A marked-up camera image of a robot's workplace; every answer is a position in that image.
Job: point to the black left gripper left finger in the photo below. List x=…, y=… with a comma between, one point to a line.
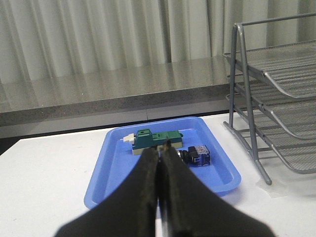
x=130, y=211

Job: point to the silver mesh tiered rack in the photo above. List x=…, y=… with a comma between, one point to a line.
x=273, y=101

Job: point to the grey stone counter ledge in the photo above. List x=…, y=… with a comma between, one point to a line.
x=113, y=97

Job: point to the green terminal block component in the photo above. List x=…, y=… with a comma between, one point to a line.
x=144, y=138

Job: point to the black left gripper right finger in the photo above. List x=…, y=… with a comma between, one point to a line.
x=190, y=209

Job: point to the blue plastic tray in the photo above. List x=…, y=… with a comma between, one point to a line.
x=116, y=159

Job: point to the red emergency push button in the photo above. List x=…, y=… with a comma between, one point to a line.
x=195, y=155

